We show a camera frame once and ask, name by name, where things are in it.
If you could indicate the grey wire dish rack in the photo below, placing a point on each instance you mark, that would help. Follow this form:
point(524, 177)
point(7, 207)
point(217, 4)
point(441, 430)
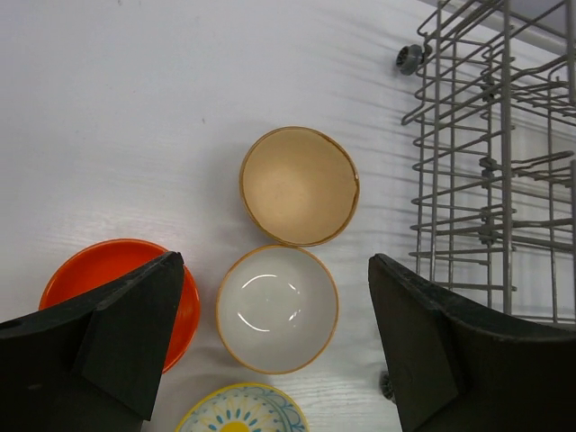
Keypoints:
point(494, 117)

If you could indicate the beige bowl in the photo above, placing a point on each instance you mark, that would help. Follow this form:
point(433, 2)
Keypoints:
point(299, 186)

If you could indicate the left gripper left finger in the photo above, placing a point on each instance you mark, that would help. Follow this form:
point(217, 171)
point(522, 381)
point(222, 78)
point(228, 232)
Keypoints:
point(94, 362)

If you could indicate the patterned sunflower bowl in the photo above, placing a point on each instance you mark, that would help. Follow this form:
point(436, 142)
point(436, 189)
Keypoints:
point(247, 406)

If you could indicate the orange bowl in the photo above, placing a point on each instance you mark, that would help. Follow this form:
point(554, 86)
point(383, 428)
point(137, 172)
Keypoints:
point(108, 260)

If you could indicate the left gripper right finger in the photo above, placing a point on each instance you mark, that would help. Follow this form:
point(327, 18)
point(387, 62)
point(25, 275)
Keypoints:
point(455, 365)

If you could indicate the white bowl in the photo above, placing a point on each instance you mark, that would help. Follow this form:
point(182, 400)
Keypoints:
point(277, 309)

